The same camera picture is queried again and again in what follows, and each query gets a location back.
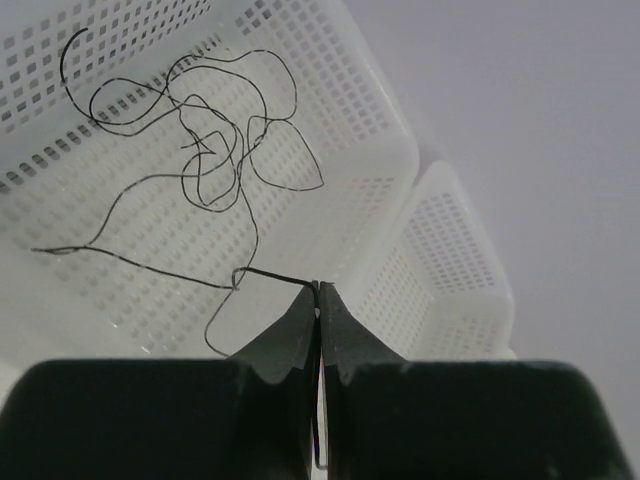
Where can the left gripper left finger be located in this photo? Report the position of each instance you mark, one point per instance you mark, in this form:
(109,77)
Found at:
(245,417)

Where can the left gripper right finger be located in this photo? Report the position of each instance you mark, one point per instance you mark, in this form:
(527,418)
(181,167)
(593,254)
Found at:
(393,418)

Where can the far-left white perforated basket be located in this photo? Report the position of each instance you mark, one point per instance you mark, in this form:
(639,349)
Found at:
(149,148)

